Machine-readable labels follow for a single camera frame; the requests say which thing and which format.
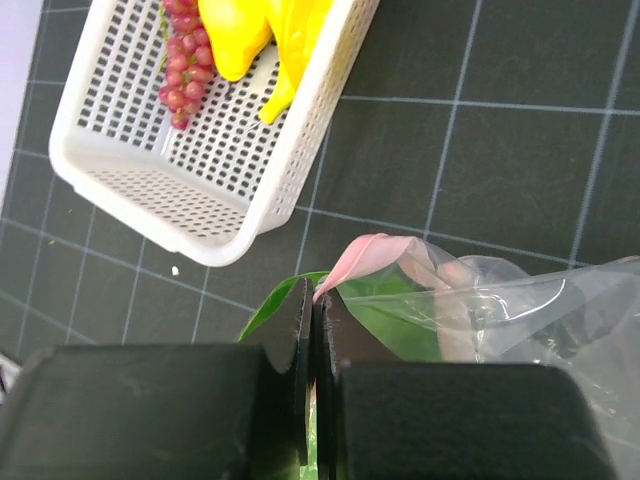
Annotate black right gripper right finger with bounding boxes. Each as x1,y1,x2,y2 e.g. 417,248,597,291
312,291,622,479

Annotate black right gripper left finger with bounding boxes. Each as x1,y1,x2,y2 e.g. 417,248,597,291
1,278,313,479

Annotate green lettuce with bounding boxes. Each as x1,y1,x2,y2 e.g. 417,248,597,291
238,271,442,362

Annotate pink dotted zip bag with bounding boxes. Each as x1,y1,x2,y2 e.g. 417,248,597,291
317,233,639,452

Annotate white perforated plastic basket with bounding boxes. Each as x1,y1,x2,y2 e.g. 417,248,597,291
49,1,377,267

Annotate red grape bunch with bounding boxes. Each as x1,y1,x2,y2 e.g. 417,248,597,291
158,0,215,130

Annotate yellow mango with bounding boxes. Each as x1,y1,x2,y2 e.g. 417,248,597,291
198,0,272,82

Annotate yellow banana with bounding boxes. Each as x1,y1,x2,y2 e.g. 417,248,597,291
258,0,333,124

